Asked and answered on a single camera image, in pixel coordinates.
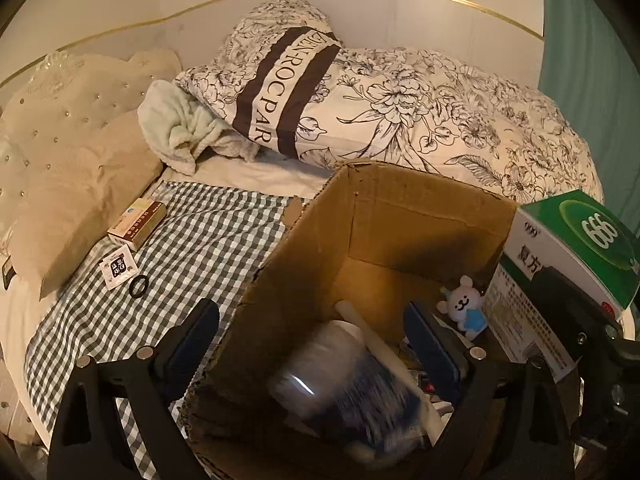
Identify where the white bear toy blue shirt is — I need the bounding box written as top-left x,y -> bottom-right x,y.
436,275 -> 488,338

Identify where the green medicine box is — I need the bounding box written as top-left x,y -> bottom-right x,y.
482,189 -> 640,386

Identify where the white plastic tube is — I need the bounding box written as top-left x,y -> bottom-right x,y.
335,300 -> 401,366

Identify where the teal curtain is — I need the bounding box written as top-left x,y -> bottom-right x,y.
537,0 -> 640,241

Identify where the beige pillow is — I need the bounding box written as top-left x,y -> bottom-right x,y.
7,110 -> 166,301

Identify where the small beige carton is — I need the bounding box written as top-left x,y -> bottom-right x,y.
107,197 -> 168,252

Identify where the light green towel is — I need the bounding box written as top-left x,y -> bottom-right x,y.
137,79 -> 261,176

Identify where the green checked cloth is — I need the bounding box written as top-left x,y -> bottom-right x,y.
22,180 -> 311,480

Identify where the floral pillow with brown stripes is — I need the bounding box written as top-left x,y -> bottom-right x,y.
172,0 -> 351,161

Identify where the small white sachet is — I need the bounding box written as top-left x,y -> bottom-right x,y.
99,246 -> 138,291

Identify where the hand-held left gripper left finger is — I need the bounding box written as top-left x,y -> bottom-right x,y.
47,297 -> 221,480

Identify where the clear water bottle blue label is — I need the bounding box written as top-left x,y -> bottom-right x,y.
267,320 -> 431,461

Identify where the floral duvet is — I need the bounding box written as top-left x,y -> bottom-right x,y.
175,45 -> 606,206

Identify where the cream tufted headboard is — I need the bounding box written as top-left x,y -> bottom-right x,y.
0,47 -> 183,221

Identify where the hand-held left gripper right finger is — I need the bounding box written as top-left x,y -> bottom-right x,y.
402,300 -> 576,480

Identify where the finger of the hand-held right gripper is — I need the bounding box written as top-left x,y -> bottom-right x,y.
537,265 -> 623,356

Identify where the brown cardboard box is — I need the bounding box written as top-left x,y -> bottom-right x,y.
180,159 -> 581,480

